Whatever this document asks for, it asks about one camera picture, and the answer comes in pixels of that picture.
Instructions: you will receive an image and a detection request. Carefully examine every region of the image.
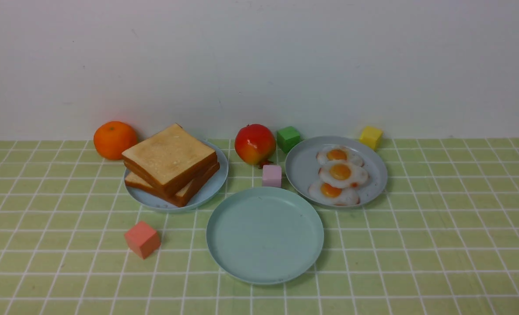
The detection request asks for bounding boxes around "fried egg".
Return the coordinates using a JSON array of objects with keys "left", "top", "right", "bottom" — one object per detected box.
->
[
  {"left": 308, "top": 181, "right": 360, "bottom": 206},
  {"left": 316, "top": 145, "right": 365, "bottom": 167},
  {"left": 318, "top": 160, "right": 369, "bottom": 188}
]

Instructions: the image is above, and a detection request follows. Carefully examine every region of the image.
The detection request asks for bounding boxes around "red yellow apple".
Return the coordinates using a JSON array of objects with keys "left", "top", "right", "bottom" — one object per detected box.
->
[{"left": 234, "top": 124, "right": 276, "bottom": 169}]

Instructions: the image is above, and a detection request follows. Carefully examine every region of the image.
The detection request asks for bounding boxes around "pink cube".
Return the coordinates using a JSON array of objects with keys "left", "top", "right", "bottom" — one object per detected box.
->
[{"left": 262, "top": 164, "right": 282, "bottom": 188}]

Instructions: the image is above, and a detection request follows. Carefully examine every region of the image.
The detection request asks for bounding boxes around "green cube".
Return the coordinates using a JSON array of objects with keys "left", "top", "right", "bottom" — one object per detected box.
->
[{"left": 276, "top": 126, "right": 303, "bottom": 154}]

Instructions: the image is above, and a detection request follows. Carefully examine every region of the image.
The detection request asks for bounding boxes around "grey egg plate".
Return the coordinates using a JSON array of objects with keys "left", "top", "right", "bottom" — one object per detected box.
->
[{"left": 285, "top": 136, "right": 388, "bottom": 209}]

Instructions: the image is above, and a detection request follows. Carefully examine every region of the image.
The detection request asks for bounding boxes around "teal empty plate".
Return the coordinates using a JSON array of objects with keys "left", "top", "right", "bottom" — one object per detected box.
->
[{"left": 206, "top": 187, "right": 324, "bottom": 285}]

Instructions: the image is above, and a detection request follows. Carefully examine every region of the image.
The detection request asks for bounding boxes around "yellow cube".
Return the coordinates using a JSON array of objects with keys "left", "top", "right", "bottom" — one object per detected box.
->
[{"left": 359, "top": 126, "right": 383, "bottom": 151}]

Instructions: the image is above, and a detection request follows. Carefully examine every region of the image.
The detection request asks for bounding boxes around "light blue bread plate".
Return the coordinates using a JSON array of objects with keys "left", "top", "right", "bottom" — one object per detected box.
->
[{"left": 124, "top": 139, "right": 229, "bottom": 214}]

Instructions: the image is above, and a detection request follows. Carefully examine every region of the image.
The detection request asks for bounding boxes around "red cube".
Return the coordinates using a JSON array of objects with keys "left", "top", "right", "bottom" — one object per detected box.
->
[{"left": 124, "top": 221, "right": 161, "bottom": 259}]

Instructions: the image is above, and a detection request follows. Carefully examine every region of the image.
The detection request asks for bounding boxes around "orange fruit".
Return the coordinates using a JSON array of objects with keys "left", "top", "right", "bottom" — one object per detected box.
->
[{"left": 93, "top": 121, "right": 139, "bottom": 160}]

